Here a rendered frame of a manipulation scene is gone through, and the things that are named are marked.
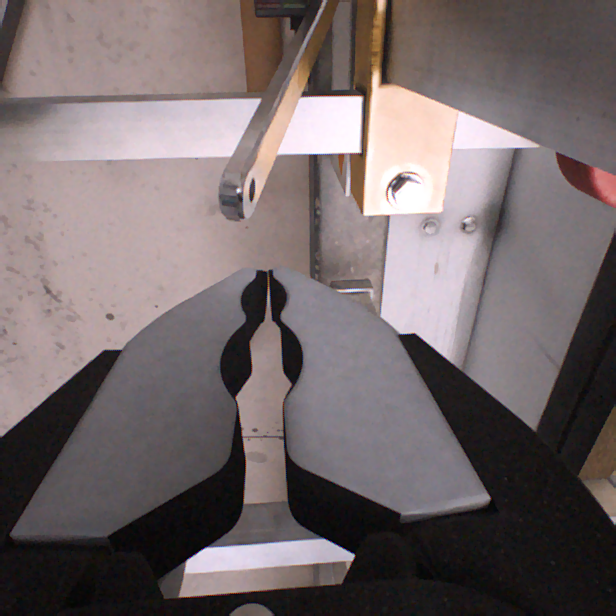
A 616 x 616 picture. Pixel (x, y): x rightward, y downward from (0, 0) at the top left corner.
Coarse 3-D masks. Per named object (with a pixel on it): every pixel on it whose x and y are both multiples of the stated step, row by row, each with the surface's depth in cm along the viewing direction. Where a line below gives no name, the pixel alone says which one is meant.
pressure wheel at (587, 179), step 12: (564, 156) 23; (564, 168) 24; (576, 168) 23; (588, 168) 22; (576, 180) 23; (588, 180) 22; (600, 180) 22; (612, 180) 22; (588, 192) 23; (600, 192) 22; (612, 192) 22; (612, 204) 23
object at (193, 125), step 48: (96, 96) 24; (144, 96) 24; (192, 96) 24; (240, 96) 23; (336, 96) 23; (0, 144) 23; (48, 144) 23; (96, 144) 24; (144, 144) 24; (192, 144) 24; (288, 144) 24; (336, 144) 24; (480, 144) 25; (528, 144) 25
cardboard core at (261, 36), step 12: (240, 0) 86; (252, 0) 84; (252, 12) 85; (252, 24) 86; (264, 24) 86; (276, 24) 88; (252, 36) 87; (264, 36) 87; (276, 36) 88; (252, 48) 89; (264, 48) 88; (276, 48) 90; (252, 60) 90; (264, 60) 89; (276, 60) 91; (252, 72) 91; (264, 72) 91; (252, 84) 92; (264, 84) 92
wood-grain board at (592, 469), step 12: (612, 420) 36; (600, 432) 38; (612, 432) 36; (600, 444) 38; (612, 444) 36; (588, 456) 40; (600, 456) 38; (612, 456) 37; (588, 468) 40; (600, 468) 38; (612, 468) 37
